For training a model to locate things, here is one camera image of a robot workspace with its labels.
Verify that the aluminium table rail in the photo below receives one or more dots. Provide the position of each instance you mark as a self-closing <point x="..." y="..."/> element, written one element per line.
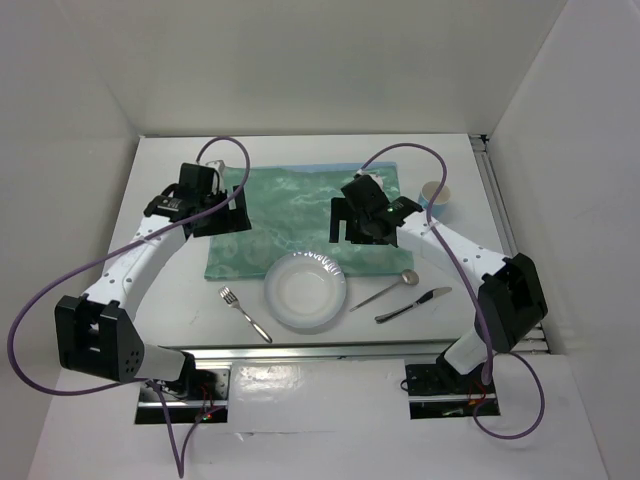
<point x="183" y="309"/>

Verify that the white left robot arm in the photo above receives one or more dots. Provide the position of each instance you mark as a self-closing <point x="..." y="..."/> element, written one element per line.
<point x="95" y="331"/>

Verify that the silver fork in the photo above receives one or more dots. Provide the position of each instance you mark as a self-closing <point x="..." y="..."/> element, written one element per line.
<point x="233" y="302"/>

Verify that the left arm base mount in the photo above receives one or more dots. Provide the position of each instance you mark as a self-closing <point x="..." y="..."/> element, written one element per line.
<point x="205" y="399"/>

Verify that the silver spoon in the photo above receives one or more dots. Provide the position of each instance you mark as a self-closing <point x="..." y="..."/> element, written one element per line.
<point x="407" y="277"/>

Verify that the green patterned placemat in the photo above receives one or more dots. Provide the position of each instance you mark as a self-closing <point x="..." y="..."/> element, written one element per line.
<point x="289" y="211"/>

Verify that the white round plate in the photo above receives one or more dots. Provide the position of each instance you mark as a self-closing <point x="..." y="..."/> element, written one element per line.
<point x="305" y="290"/>

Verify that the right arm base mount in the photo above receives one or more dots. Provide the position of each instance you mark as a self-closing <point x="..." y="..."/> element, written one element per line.
<point x="438" y="392"/>

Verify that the silver table knife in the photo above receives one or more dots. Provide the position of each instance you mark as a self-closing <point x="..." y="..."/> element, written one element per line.
<point x="428" y="296"/>

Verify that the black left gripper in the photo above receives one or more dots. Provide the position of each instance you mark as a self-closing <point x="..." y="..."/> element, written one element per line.
<point x="233" y="220"/>

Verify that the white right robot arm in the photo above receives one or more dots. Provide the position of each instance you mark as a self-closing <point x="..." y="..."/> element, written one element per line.
<point x="506" y="291"/>

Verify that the light blue paper cup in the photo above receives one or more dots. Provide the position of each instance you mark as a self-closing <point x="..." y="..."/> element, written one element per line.
<point x="430" y="194"/>

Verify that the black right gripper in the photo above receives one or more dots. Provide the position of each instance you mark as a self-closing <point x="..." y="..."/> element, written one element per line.
<point x="341" y="209"/>

